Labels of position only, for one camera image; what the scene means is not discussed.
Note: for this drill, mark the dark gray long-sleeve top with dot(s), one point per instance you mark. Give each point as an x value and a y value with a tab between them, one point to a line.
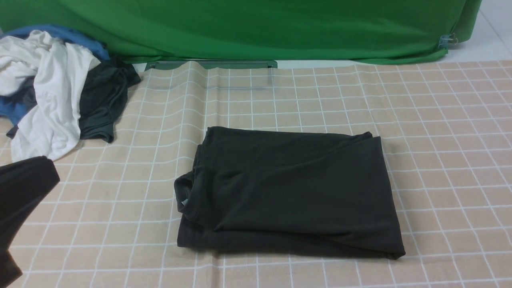
315	194

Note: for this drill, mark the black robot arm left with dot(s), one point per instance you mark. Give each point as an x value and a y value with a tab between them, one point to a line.
23	185

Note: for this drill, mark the dark teal garment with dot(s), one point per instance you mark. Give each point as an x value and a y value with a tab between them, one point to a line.
104	98

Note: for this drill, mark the beige grid tablecloth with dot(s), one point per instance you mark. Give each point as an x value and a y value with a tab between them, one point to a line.
112	221

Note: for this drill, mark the green backdrop cloth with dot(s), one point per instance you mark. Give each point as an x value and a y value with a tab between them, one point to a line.
368	31

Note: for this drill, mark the white garment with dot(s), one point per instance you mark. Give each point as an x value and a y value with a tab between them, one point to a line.
59	70

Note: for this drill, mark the binder clip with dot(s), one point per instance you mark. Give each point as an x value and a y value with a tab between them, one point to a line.
447	40

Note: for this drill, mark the blue garment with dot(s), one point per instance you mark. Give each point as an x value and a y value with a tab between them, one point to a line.
68	38

